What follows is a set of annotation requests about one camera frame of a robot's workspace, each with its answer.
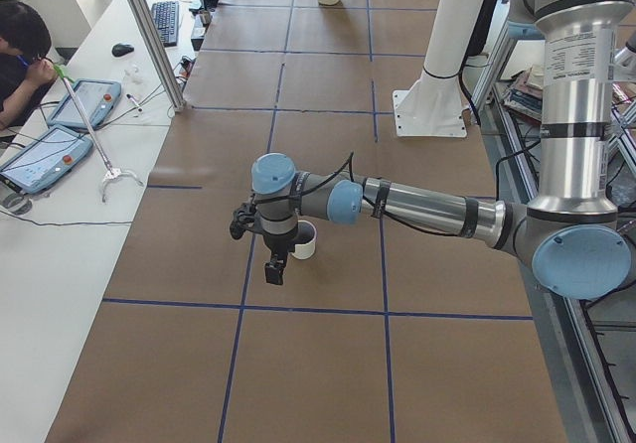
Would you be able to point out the stack of magazines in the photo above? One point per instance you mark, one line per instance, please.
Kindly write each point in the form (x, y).
(525, 94)

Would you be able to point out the person in black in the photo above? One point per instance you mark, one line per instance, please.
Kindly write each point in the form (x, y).
(26, 72)

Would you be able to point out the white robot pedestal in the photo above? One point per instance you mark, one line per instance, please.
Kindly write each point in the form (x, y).
(432, 107)

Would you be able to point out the reacher grabber stick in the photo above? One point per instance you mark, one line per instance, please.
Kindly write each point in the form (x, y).
(112, 174)

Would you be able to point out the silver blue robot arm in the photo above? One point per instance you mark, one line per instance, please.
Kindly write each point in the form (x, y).
(566, 235)

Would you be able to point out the black keyboard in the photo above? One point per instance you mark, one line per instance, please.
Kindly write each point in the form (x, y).
(166, 17)

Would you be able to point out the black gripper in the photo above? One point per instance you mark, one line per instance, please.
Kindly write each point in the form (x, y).
(274, 243)

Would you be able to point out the black computer mouse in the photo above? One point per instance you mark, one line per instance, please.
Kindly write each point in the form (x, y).
(121, 49)

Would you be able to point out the teach pendant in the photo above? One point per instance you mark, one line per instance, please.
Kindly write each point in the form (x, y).
(42, 163)
(98, 97)

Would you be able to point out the aluminium frame post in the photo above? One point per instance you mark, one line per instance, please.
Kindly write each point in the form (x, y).
(165, 68)

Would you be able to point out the near teach pendant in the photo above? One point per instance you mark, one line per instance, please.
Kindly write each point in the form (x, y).
(42, 163)

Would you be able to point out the far teach pendant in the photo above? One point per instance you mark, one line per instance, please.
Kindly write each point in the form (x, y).
(98, 97)

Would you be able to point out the white mug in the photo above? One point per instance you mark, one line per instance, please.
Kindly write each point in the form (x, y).
(305, 240)

